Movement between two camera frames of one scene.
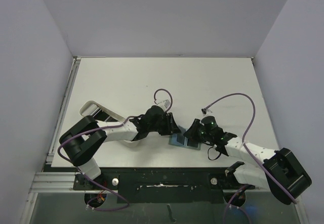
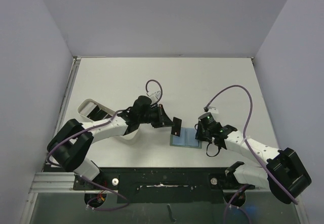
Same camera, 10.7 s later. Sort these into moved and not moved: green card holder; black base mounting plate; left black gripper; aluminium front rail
Moved: left black gripper
Not moved: black base mounting plate; green card holder; aluminium front rail
